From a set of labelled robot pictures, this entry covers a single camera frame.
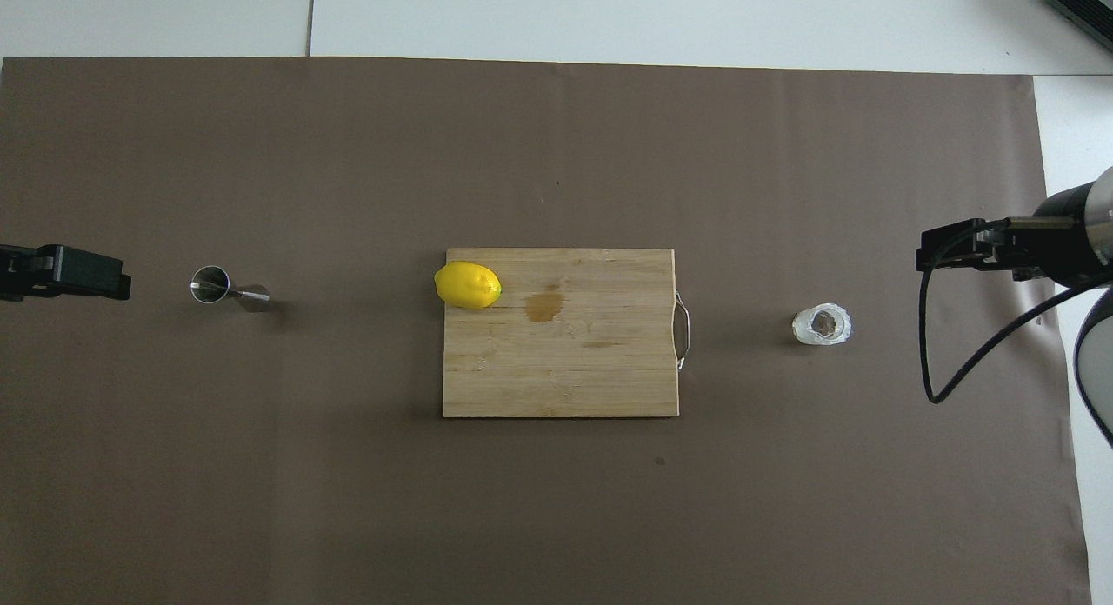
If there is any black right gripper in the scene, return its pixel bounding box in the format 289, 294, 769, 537
916, 181, 1112, 288

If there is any steel double jigger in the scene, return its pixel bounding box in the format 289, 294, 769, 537
190, 265, 271, 313

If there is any clear textured glass cup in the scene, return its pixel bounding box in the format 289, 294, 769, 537
790, 302, 853, 347

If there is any yellow lemon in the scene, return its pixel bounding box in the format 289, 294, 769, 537
434, 260, 504, 310

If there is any brown paper table mat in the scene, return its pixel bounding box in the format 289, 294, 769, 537
0, 56, 1092, 605

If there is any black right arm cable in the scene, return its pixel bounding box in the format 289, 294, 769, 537
919, 225, 1113, 405

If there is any wooden cutting board, metal handle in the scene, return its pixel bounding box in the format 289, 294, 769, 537
442, 247, 693, 419

